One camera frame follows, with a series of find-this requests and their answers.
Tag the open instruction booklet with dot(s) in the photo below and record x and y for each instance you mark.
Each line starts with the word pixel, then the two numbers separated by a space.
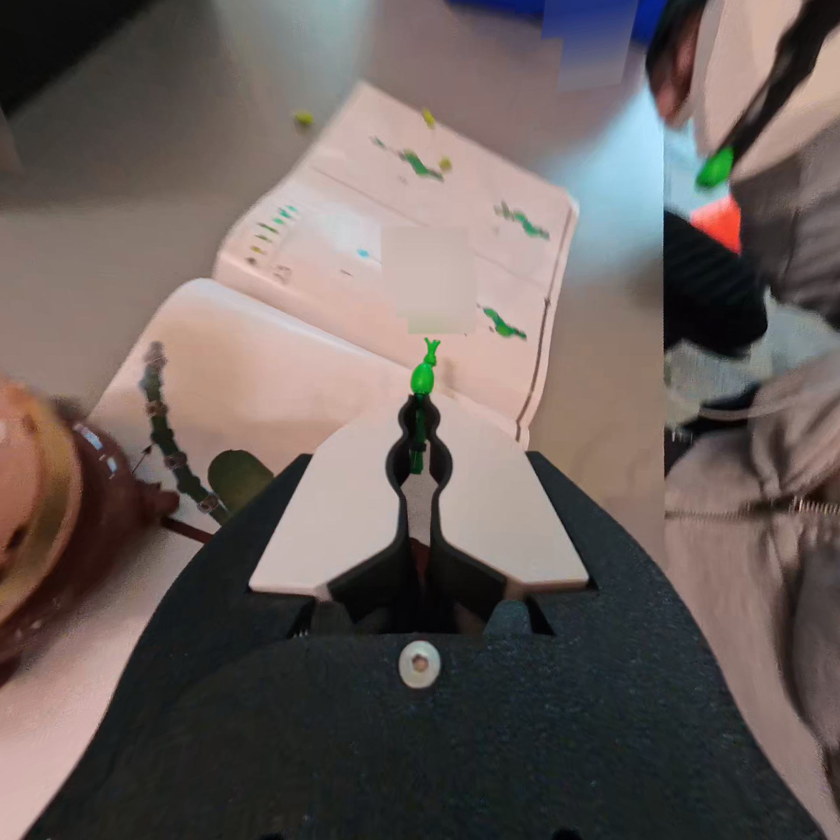
pixel 295 341

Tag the blue storage bin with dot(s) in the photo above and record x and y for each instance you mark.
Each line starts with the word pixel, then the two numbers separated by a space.
pixel 492 6

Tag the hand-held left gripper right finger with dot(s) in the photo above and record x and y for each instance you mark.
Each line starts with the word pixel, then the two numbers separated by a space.
pixel 512 512

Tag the toy brick potted plant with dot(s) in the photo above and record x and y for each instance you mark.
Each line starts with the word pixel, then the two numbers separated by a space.
pixel 39 525

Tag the person's right hand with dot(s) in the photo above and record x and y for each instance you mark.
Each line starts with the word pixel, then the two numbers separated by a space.
pixel 679 79

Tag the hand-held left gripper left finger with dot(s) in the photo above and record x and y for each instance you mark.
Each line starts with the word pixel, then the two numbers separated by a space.
pixel 328 512

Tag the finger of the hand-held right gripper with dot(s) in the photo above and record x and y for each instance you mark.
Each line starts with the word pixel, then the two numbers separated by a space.
pixel 807 98
pixel 735 65

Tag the grey desk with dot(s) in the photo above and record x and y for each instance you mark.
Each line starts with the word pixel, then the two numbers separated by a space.
pixel 164 197

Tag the green toy bud piece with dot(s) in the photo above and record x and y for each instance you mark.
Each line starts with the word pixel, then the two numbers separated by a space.
pixel 715 165

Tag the green toy flower stem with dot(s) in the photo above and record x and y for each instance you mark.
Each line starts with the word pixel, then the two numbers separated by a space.
pixel 423 379

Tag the orange traffic cone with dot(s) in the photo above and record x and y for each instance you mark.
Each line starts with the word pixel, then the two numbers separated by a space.
pixel 718 226

